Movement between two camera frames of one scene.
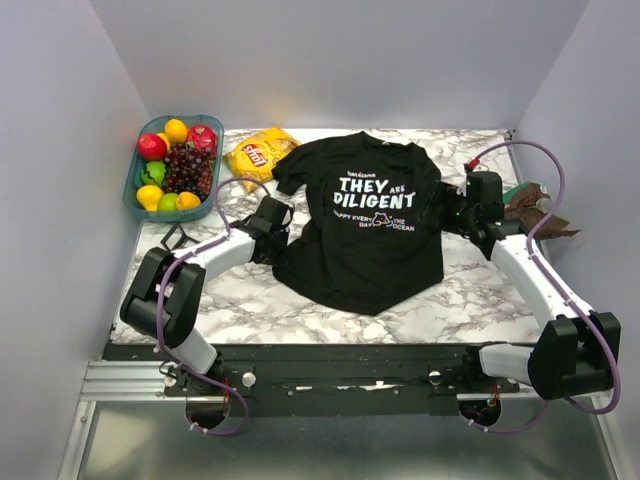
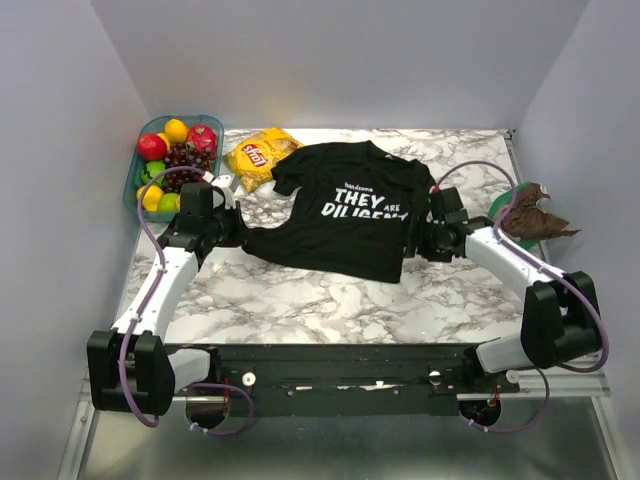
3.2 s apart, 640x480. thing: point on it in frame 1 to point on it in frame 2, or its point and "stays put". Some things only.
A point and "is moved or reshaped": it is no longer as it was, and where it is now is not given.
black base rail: x=332 y=380 stays put
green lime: x=168 y=202 stays put
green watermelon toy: x=153 y=172 stays put
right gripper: x=447 y=196 to x=418 y=228
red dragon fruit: x=202 y=137 stays put
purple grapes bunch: x=189 y=169 stays put
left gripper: x=278 y=259 to x=240 y=229
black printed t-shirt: x=360 y=235 is moved or reshaped
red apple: x=151 y=147 stays put
